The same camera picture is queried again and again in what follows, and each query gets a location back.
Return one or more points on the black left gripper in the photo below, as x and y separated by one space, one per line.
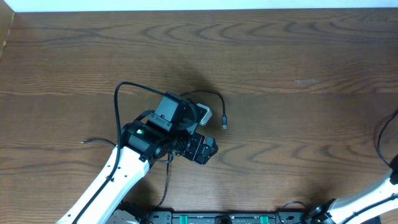
199 149

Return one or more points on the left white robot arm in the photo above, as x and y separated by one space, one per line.
129 162

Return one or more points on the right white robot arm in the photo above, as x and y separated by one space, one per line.
378 198

